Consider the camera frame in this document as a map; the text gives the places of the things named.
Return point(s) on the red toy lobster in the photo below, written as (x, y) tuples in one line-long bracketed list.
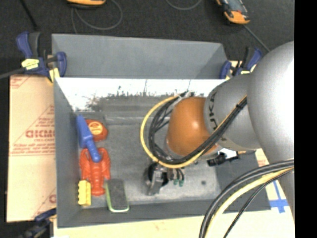
[(95, 175)]

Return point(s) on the orange round disc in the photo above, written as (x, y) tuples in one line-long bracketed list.
[(99, 130)]

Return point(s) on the blue plastic toy tool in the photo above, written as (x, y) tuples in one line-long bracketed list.
[(85, 135)]

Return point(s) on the grey metal bin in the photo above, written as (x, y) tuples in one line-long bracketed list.
[(128, 56)]

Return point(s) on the yellow toy block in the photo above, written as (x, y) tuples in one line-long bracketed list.
[(84, 193)]

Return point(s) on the black cylinder on white bracket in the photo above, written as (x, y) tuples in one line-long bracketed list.
[(218, 159)]

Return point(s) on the brown cardboard board, red print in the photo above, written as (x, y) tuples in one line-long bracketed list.
[(29, 157)]

